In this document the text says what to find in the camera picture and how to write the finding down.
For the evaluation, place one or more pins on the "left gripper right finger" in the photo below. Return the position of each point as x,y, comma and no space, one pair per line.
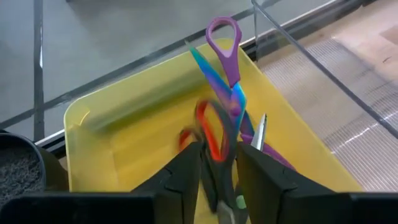
273,193

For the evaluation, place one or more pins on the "yellow plastic bin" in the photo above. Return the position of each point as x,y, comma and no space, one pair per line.
140,149

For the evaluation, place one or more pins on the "clear plastic bin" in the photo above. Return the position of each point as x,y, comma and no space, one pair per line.
342,109

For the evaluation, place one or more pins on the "purple scissors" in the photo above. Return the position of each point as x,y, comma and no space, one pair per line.
228,65

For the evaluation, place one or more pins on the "red and black scissors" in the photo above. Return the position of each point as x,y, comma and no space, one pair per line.
213,144

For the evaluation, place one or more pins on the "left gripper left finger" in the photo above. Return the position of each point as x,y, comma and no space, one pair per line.
177,186

